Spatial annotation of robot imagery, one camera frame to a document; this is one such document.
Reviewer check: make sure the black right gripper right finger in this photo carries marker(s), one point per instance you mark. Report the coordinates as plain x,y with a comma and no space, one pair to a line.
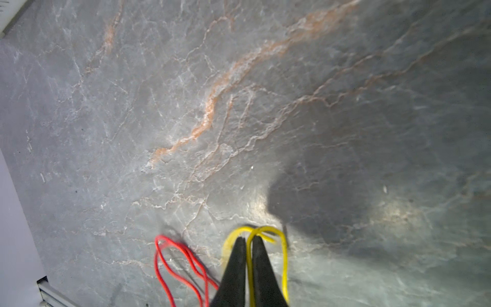
267,292

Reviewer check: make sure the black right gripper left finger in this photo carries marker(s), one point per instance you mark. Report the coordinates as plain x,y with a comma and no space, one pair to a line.
232,289

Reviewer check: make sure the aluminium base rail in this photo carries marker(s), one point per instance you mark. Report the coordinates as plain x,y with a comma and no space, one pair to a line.
51,296

